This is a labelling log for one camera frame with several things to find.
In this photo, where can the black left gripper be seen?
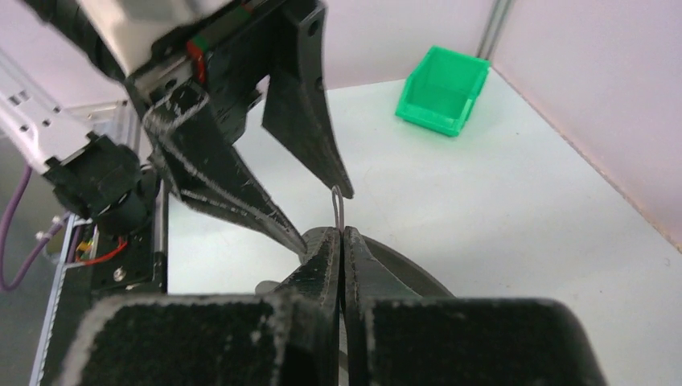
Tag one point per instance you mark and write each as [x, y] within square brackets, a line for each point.
[227, 54]

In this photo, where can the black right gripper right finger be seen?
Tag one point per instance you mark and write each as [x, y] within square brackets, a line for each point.
[396, 336]

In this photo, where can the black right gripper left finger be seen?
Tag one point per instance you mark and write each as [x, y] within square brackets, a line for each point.
[289, 336]

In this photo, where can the dark grey cable spool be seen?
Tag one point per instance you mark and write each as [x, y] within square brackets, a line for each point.
[409, 272]

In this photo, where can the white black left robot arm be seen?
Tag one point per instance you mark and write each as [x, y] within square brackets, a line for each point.
[91, 176]

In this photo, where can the green plastic bin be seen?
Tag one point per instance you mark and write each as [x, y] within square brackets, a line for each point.
[441, 92]

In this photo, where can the left controller circuit board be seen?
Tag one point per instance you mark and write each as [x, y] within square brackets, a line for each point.
[85, 245]

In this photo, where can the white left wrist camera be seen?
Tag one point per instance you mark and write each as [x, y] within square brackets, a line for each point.
[129, 28]

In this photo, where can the slotted white cable duct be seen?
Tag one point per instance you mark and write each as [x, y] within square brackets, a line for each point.
[45, 335]

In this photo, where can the aluminium frame rail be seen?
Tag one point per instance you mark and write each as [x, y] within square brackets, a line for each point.
[493, 29]

